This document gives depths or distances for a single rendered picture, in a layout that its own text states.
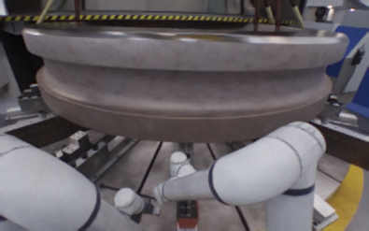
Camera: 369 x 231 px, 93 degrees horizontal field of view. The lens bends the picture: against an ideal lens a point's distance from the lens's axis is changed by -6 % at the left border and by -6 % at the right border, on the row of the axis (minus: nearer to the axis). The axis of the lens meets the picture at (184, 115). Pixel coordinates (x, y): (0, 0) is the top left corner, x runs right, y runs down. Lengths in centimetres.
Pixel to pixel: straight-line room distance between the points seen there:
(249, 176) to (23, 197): 38
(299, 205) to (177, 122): 122
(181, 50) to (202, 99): 50
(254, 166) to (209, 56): 112
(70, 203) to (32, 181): 7
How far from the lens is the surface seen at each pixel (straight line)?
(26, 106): 392
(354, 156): 312
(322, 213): 209
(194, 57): 140
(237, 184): 40
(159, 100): 167
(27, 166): 39
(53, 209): 38
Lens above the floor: 189
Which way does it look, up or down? 29 degrees down
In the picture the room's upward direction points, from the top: 2 degrees clockwise
